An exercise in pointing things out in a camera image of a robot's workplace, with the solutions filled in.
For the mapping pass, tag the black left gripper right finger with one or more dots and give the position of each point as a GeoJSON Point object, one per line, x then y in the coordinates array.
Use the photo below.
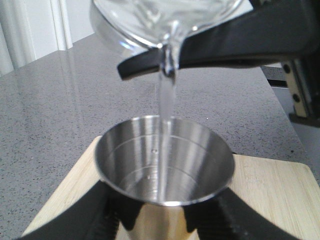
{"type": "Point", "coordinates": [227, 217]}

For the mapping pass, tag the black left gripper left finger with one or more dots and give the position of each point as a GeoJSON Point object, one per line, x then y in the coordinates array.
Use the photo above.
{"type": "Point", "coordinates": [90, 218]}

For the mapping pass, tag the steel double jigger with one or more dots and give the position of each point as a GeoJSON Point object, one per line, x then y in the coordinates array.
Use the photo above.
{"type": "Point", "coordinates": [163, 178]}

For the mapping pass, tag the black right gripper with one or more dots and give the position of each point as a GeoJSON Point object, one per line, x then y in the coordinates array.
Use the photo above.
{"type": "Point", "coordinates": [302, 78]}

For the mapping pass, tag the glass beaker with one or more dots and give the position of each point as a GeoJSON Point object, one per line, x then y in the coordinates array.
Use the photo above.
{"type": "Point", "coordinates": [154, 30]}

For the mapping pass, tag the wooden cutting board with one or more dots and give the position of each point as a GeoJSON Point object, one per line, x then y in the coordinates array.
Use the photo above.
{"type": "Point", "coordinates": [285, 193]}

